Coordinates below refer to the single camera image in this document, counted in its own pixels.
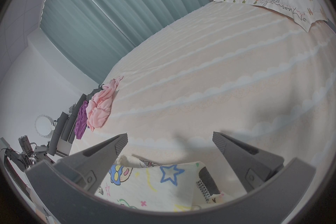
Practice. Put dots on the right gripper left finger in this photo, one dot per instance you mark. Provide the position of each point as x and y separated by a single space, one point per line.
99 160

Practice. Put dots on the black chest of drawers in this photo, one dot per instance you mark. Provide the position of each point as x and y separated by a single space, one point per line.
65 128

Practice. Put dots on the white printed pyjama top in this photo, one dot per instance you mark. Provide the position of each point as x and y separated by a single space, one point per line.
162 186

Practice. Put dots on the bed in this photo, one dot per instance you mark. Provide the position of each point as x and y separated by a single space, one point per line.
223 73

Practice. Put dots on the pink garment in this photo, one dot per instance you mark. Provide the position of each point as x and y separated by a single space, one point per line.
101 107

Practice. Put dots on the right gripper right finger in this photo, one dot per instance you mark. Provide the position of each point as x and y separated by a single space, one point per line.
244 162

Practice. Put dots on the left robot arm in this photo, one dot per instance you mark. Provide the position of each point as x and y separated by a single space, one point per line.
23 149

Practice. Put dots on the purple satin garment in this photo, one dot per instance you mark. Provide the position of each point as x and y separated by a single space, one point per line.
80 120

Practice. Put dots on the black garment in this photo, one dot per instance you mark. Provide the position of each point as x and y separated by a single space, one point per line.
96 90

